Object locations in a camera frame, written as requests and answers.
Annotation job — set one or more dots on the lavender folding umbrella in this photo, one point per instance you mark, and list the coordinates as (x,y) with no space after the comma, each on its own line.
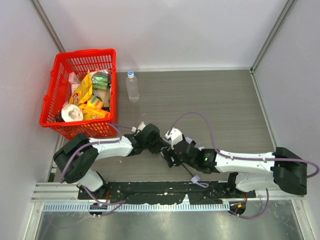
(195,178)

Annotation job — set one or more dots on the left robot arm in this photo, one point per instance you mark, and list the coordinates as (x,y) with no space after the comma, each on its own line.
(76,157)

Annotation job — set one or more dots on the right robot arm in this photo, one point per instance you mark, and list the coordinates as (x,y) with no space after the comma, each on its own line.
(281,169)

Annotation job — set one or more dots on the clear plastic water bottle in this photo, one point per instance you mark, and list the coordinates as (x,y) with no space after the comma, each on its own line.
(132,87)

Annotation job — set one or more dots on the orange snack package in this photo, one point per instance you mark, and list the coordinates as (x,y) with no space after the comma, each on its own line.
(92,113)

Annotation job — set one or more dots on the green sponge pack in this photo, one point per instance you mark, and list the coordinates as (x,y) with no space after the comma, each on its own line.
(100,80)

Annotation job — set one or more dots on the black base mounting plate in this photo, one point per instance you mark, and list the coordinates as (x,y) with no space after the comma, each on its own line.
(168,192)

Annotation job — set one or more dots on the yellow chips bag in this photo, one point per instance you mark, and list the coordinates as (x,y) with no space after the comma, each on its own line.
(83,92)

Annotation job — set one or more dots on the white tape roll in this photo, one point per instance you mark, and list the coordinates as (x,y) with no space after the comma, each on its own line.
(71,113)

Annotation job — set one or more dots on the white small box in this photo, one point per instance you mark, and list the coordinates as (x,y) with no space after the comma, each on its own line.
(74,81)

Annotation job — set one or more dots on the red plastic basket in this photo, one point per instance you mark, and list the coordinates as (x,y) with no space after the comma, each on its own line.
(59,92)

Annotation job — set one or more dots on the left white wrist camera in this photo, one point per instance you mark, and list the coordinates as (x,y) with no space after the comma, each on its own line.
(139,128)

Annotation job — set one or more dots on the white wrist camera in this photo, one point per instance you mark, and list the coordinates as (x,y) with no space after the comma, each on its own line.
(174,136)
(139,128)

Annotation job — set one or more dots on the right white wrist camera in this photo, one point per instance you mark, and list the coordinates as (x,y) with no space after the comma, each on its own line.
(174,136)

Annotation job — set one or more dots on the white slotted cable duct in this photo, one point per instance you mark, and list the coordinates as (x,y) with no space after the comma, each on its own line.
(185,206)

